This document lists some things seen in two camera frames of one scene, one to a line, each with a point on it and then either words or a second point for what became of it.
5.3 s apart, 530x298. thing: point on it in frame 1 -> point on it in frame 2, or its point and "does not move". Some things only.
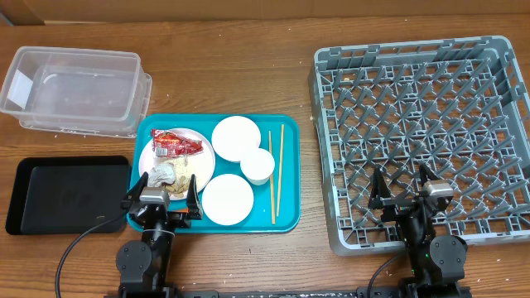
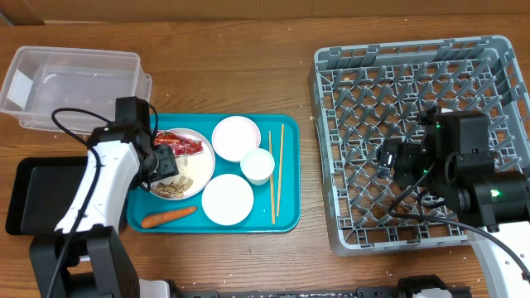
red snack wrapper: [167, 144] does not move
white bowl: [233, 136] does not move
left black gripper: [194, 211] -> [168, 164]
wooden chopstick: [272, 179] does not move
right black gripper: [397, 206] -> [406, 156]
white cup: [257, 165] does not move
